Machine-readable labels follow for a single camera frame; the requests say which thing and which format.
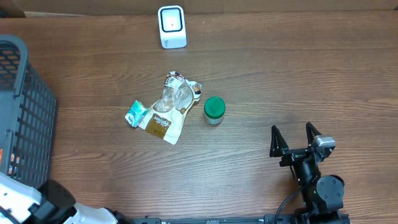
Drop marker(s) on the white barcode scanner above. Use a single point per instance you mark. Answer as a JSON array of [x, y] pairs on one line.
[[172, 28]]

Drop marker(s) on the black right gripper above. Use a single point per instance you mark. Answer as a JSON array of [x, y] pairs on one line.
[[280, 149]]

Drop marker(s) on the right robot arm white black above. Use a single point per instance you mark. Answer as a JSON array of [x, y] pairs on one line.
[[322, 195]]

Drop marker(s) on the brown white snack pouch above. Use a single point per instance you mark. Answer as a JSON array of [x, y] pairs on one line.
[[165, 118]]

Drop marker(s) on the dark grey plastic basket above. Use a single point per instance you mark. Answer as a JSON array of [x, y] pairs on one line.
[[28, 116]]

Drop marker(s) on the green lid jar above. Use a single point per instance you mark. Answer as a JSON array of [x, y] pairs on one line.
[[214, 110]]

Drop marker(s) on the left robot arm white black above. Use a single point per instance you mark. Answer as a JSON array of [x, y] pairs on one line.
[[51, 203]]

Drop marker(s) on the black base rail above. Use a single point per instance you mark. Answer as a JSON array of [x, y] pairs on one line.
[[266, 219]]

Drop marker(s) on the teal tissue pack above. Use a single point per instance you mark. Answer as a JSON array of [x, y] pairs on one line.
[[136, 114]]

